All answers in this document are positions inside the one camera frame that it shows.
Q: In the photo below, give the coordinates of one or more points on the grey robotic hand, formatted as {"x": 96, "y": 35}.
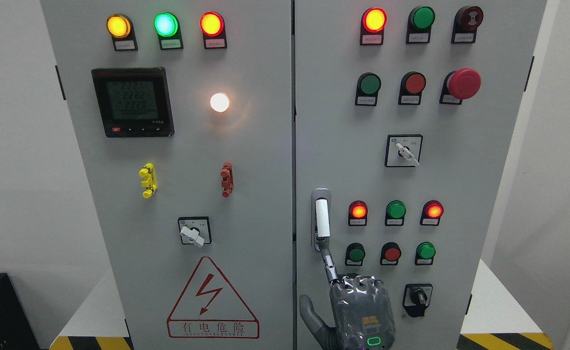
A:
{"x": 361, "y": 308}

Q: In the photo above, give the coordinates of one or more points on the silver door handle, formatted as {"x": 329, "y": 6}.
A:
{"x": 320, "y": 225}

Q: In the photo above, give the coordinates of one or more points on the grey right cabinet door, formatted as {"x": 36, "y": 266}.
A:
{"x": 342, "y": 147}

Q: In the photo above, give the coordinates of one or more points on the grey cabinet door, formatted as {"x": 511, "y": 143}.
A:
{"x": 252, "y": 228}
{"x": 342, "y": 147}

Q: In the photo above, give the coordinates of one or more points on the grey left cabinet door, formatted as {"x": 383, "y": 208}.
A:
{"x": 252, "y": 228}

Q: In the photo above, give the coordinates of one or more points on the lower red push button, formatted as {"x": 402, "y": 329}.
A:
{"x": 390, "y": 254}

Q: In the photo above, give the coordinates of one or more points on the red push button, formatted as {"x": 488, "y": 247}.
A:
{"x": 411, "y": 86}
{"x": 390, "y": 254}

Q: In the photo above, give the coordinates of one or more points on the lower right green push button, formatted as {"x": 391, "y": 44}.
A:
{"x": 425, "y": 253}

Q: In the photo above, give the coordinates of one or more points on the middle left red indicator lamp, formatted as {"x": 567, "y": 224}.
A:
{"x": 358, "y": 214}

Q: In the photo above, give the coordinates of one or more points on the red indicator lamp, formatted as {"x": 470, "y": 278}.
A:
{"x": 358, "y": 214}
{"x": 213, "y": 29}
{"x": 372, "y": 27}
{"x": 432, "y": 212}

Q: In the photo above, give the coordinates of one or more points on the middle green indicator lamp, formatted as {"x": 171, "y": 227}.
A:
{"x": 395, "y": 213}

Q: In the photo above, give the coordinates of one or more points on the green indicator lamp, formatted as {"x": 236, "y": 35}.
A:
{"x": 419, "y": 25}
{"x": 395, "y": 213}
{"x": 167, "y": 27}

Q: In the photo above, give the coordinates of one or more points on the middle right red indicator lamp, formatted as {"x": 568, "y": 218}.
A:
{"x": 432, "y": 212}

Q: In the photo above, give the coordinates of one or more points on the white platform with hazard stripes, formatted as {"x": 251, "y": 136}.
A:
{"x": 495, "y": 320}

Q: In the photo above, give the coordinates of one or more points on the red electric hazard warning sticker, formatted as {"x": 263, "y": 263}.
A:
{"x": 210, "y": 307}

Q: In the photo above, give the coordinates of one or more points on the red terminal connector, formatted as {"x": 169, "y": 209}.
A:
{"x": 227, "y": 181}

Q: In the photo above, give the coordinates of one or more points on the upper green push button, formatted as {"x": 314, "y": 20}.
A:
{"x": 367, "y": 88}

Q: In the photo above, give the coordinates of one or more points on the upper red push button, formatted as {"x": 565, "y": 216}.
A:
{"x": 411, "y": 86}

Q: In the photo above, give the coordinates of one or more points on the red emergency stop button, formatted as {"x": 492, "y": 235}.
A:
{"x": 460, "y": 85}

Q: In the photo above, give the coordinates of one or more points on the white glowing indicator lamp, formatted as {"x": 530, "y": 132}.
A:
{"x": 220, "y": 102}

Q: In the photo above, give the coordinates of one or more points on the yellow terminal connector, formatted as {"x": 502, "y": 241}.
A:
{"x": 148, "y": 182}

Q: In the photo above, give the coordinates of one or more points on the red indicator lamp top right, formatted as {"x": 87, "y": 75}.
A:
{"x": 372, "y": 27}

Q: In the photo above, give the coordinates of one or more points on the green indicator lamp top right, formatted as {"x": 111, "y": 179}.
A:
{"x": 419, "y": 25}

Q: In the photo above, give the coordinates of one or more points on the black digital power meter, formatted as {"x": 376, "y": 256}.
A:
{"x": 134, "y": 102}

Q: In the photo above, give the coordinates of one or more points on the dark red buzzer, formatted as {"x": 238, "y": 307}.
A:
{"x": 466, "y": 23}

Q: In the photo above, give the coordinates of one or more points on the red indicator lamp top left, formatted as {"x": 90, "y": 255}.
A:
{"x": 213, "y": 29}

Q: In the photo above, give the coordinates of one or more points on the green indicator lamp top left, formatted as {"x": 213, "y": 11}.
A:
{"x": 167, "y": 27}

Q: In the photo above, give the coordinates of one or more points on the yellow indicator lamp top left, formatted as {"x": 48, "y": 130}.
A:
{"x": 122, "y": 33}

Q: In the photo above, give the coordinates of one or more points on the bottom black knob selector switch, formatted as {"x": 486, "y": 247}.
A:
{"x": 417, "y": 298}

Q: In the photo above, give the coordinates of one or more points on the upper right white selector switch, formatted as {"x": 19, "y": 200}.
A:
{"x": 403, "y": 151}

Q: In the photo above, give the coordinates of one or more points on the left door white selector switch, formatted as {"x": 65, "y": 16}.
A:
{"x": 195, "y": 230}

